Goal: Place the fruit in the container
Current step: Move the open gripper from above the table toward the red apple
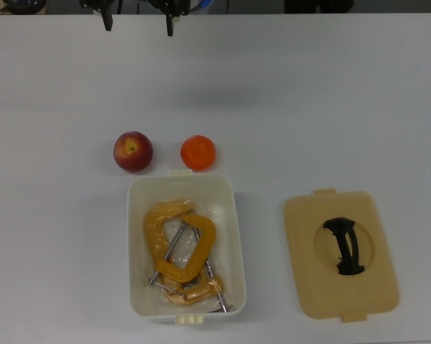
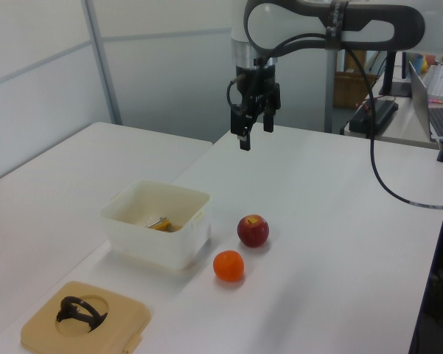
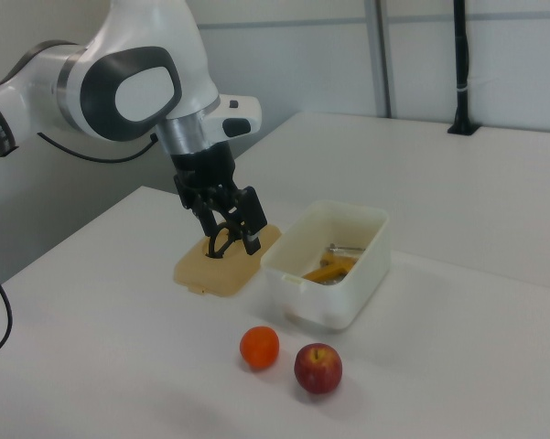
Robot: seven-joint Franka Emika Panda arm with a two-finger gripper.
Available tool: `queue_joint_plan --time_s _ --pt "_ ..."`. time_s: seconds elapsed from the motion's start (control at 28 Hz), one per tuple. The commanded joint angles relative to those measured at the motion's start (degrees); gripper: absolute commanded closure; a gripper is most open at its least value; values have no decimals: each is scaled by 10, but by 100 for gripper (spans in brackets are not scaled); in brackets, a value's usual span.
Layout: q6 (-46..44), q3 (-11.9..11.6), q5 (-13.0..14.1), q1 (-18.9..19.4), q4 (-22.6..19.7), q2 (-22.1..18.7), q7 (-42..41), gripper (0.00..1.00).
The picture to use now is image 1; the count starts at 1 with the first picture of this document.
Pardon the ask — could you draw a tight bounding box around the orange fruit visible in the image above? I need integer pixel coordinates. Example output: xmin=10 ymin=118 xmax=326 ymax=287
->
xmin=180 ymin=134 xmax=217 ymax=171

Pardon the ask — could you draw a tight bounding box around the red yellow apple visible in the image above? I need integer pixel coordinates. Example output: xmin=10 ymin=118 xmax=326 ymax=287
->
xmin=113 ymin=130 xmax=154 ymax=174

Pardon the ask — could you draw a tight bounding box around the white plastic container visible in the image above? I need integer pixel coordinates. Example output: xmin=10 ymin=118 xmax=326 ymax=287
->
xmin=127 ymin=168 xmax=247 ymax=325

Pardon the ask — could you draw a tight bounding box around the beige container lid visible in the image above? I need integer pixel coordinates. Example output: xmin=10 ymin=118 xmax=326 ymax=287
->
xmin=283 ymin=188 xmax=401 ymax=323

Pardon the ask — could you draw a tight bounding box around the dark round background object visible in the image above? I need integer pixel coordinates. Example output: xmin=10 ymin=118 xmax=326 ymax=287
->
xmin=1 ymin=0 xmax=47 ymax=15

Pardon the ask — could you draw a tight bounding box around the yellow C-clamp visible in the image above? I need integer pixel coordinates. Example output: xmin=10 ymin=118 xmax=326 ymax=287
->
xmin=148 ymin=214 xmax=219 ymax=287
xmin=144 ymin=201 xmax=234 ymax=313

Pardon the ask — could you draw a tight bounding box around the black lid handle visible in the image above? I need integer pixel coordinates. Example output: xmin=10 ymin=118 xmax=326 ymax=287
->
xmin=322 ymin=216 xmax=366 ymax=276

